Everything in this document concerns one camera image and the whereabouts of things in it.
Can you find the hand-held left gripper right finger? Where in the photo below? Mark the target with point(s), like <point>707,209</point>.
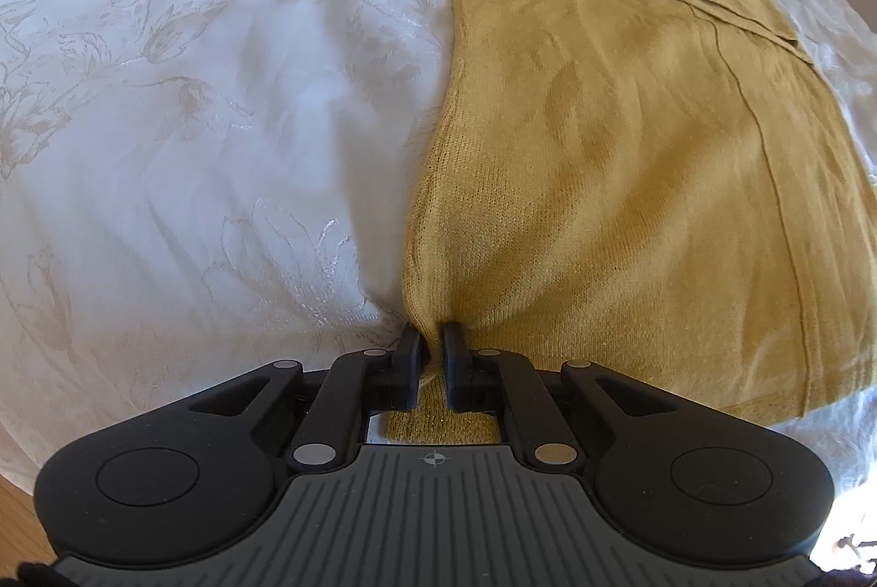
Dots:
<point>455,368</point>

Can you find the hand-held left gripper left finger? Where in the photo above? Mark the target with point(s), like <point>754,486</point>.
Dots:
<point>410,368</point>

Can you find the yellow knit sweater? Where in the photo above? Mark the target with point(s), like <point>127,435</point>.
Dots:
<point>616,183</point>

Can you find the white floral bedspread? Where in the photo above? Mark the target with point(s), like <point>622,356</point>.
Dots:
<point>205,148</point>

